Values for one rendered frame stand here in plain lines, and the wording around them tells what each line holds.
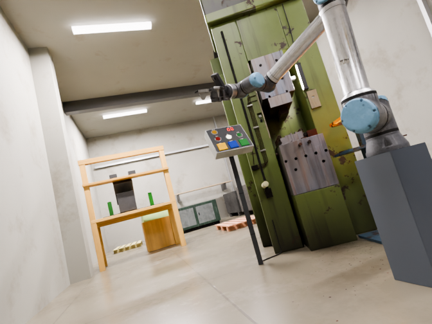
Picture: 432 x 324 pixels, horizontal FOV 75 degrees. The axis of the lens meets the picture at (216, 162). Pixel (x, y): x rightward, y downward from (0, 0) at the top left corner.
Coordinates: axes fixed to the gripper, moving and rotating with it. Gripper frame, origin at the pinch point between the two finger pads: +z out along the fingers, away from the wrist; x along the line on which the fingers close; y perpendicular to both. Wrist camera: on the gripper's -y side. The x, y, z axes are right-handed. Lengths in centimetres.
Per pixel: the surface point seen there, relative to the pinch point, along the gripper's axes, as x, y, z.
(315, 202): -15, 97, -100
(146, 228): 363, 221, -164
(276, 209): 21, 107, -96
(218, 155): 42, 48, -51
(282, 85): 18, -3, -122
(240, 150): 33, 47, -69
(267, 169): 30, 72, -103
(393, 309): -89, 98, 2
